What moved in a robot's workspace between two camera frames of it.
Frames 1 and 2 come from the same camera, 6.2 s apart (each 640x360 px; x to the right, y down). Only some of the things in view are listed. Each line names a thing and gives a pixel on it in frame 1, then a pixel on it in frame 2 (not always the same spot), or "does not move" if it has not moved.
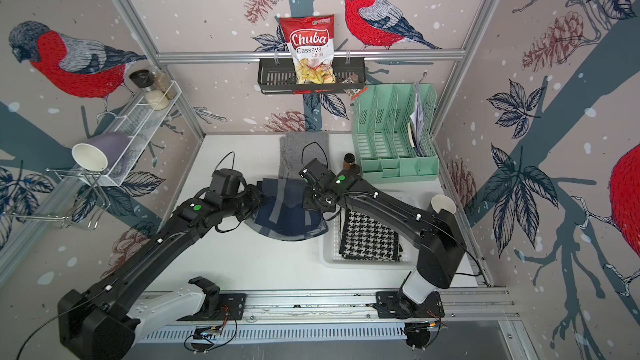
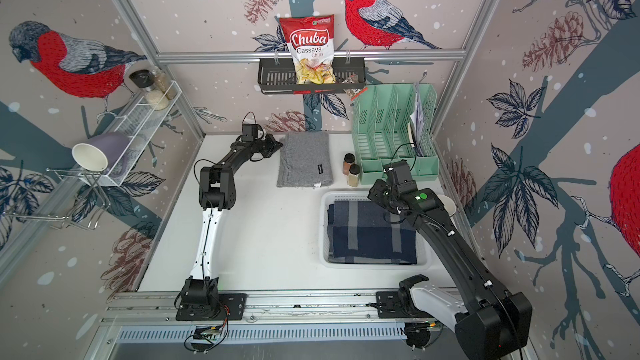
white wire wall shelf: (140, 123) does not move
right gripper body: (312, 200) → (381, 194)
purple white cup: (100, 152) does not move
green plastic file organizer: (393, 130) does not move
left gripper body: (244, 203) → (265, 147)
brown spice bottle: (348, 159) does not move
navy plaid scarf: (282, 217) → (364, 232)
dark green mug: (441, 201) does not move
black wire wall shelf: (277, 76) does not move
